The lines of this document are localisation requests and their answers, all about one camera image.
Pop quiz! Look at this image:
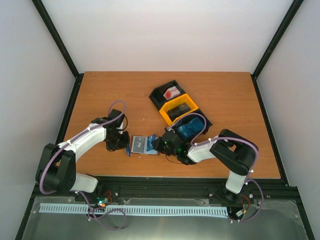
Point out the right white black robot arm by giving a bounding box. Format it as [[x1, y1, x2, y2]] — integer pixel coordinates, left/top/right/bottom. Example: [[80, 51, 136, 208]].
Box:
[[151, 129, 259, 194]]

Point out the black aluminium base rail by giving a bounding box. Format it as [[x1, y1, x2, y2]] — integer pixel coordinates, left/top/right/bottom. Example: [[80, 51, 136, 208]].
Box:
[[32, 175, 300, 208]]

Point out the blue credit card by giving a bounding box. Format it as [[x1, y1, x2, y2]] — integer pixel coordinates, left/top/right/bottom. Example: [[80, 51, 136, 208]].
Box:
[[145, 134, 158, 155], [125, 144, 131, 158]]

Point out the black frame post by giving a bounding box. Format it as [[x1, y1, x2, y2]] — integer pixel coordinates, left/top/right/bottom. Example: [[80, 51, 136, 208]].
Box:
[[251, 0, 305, 78], [31, 0, 85, 78]]

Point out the right black frame post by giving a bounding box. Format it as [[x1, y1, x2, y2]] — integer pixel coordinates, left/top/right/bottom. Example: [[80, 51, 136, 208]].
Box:
[[251, 0, 305, 78]]

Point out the black credit card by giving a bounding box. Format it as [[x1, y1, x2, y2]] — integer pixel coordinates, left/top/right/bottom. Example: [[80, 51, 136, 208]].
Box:
[[131, 136, 147, 154]]

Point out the small electronics board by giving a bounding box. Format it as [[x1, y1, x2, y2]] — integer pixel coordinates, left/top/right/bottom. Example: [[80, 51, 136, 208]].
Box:
[[97, 190, 113, 208]]

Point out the black left card bin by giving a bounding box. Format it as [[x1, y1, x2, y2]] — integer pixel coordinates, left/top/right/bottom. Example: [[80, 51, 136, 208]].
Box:
[[149, 80, 186, 111]]

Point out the black right card bin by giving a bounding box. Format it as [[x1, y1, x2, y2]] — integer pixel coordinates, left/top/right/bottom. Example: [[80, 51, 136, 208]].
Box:
[[171, 109, 213, 142]]

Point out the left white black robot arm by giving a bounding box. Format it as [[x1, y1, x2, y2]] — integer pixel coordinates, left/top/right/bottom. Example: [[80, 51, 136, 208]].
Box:
[[35, 109, 130, 202]]

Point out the black card bin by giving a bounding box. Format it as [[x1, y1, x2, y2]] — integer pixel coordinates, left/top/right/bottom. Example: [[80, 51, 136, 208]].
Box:
[[171, 109, 213, 142], [149, 80, 186, 111]]

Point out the yellow middle card bin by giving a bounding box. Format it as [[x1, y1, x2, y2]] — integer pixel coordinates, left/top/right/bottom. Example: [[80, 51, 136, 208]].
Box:
[[159, 93, 199, 126]]

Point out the light blue cable duct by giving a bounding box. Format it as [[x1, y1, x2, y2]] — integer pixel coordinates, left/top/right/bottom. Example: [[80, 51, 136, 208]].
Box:
[[38, 203, 228, 218]]

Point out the black card stack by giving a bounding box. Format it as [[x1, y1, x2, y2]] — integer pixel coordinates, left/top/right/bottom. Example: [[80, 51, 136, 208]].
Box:
[[167, 102, 191, 122]]

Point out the brown leather card holder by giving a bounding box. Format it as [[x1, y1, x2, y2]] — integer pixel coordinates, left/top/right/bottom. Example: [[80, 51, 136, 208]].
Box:
[[130, 134, 160, 156]]

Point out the left black frame post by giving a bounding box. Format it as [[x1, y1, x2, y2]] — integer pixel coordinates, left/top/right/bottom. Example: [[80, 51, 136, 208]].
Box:
[[31, 0, 85, 78]]

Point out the red white credit card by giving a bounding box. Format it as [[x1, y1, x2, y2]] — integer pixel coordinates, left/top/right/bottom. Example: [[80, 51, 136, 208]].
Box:
[[163, 86, 181, 101]]

